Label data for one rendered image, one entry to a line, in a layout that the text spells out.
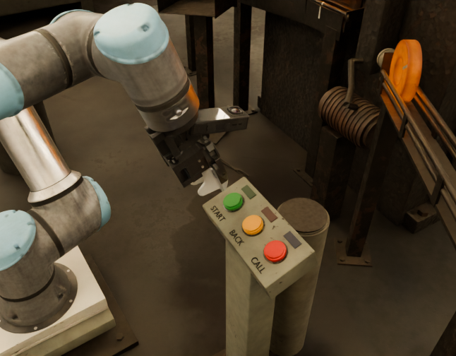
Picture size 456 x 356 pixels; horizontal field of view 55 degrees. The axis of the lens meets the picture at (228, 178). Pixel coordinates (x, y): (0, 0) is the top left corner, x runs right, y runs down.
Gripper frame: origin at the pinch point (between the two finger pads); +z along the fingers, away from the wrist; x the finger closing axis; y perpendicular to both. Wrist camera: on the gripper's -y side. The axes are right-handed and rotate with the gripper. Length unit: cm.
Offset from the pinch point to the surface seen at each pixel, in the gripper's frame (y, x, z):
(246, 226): 1.2, 7.3, 5.5
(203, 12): -43, -101, 21
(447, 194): -28.5, 26.4, 5.1
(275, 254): 0.4, 15.9, 5.5
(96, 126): 20, -138, 63
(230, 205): 1.1, 0.9, 5.5
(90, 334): 49, -20, 41
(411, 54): -56, -8, 9
